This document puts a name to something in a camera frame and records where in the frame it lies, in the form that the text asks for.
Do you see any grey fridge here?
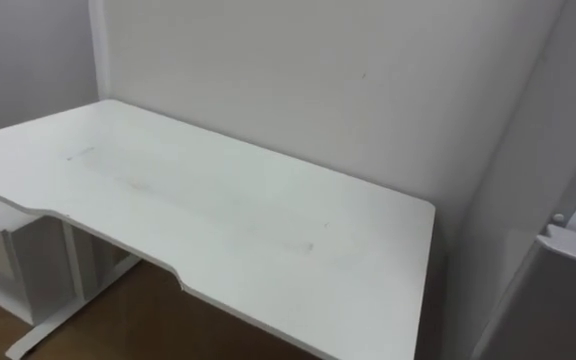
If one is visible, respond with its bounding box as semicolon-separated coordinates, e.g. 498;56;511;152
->
440;0;576;360

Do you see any white drawer cabinet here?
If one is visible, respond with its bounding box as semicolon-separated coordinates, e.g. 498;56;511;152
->
0;184;78;327

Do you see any white desk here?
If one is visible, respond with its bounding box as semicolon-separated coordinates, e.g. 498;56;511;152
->
0;98;437;360

